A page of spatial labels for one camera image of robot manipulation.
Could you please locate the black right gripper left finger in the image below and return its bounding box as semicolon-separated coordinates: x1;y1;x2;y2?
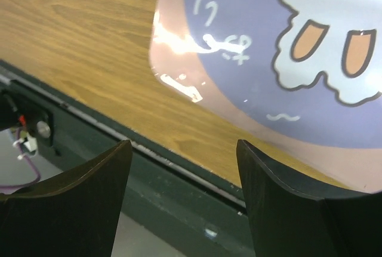
1;141;133;256

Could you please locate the pink tin lid with bunny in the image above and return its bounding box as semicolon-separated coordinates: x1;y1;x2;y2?
149;0;381;193

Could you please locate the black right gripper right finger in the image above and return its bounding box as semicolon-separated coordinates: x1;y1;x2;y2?
236;140;381;257

